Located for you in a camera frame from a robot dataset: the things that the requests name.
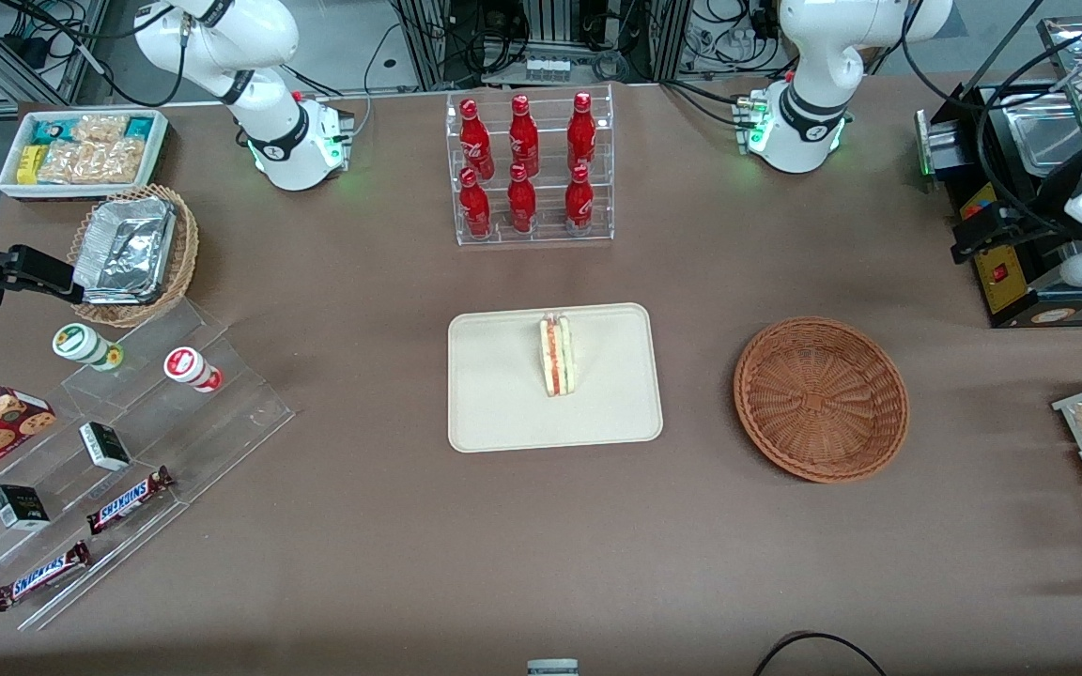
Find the triangular sandwich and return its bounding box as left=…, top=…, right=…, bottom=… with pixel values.
left=539, top=313, right=576, bottom=398

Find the aluminium foil tray stack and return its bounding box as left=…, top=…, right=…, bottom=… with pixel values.
left=71, top=195, right=178, bottom=306

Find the light wicker basket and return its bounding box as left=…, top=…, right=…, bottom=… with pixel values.
left=67, top=183, right=200, bottom=329

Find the brown wicker basket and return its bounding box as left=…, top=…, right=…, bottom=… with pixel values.
left=733, top=317, right=910, bottom=484

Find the cream plastic tray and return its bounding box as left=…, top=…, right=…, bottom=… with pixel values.
left=447, top=302, right=664, bottom=454

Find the steel pan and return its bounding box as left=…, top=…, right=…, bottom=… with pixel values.
left=1009, top=101, right=1082, bottom=176

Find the black food warmer machine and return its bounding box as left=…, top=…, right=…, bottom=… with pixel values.
left=914, top=14, right=1082, bottom=330

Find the green lid cup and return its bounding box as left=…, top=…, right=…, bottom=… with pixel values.
left=52, top=323, right=124, bottom=372

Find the small dark green box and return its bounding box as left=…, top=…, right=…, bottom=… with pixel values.
left=79, top=422, right=132, bottom=472
left=0, top=484, right=51, bottom=531

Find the clear cracker bag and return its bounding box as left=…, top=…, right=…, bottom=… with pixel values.
left=71, top=113, right=131, bottom=147
left=38, top=139, right=147, bottom=185

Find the red lid cup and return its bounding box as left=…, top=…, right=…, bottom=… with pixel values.
left=163, top=346, right=224, bottom=393

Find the Snickers chocolate bar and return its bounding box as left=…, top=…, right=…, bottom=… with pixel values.
left=0, top=541, right=92, bottom=613
left=85, top=466, right=176, bottom=536

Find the white rectangular snack bin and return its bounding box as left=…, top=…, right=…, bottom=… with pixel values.
left=0, top=108, right=170, bottom=201

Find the clear acrylic stepped display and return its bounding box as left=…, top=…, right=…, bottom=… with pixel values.
left=0, top=296, right=296, bottom=632

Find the red cola bottle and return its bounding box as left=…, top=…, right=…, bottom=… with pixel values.
left=564, top=163, right=595, bottom=236
left=507, top=162, right=537, bottom=234
left=566, top=91, right=597, bottom=172
left=459, top=167, right=492, bottom=239
left=508, top=94, right=540, bottom=179
left=459, top=98, right=495, bottom=181

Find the clear acrylic bottle rack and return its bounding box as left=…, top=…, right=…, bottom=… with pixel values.
left=445, top=83, right=615, bottom=247

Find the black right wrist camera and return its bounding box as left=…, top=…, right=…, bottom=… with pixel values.
left=0, top=242, right=85, bottom=307

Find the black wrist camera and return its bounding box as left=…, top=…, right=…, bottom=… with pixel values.
left=951, top=202, right=1036, bottom=266
left=0, top=242, right=85, bottom=307

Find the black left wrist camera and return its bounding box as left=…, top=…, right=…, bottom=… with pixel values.
left=951, top=202, right=1036, bottom=266

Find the black cable loop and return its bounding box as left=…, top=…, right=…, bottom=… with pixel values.
left=752, top=631, right=889, bottom=676

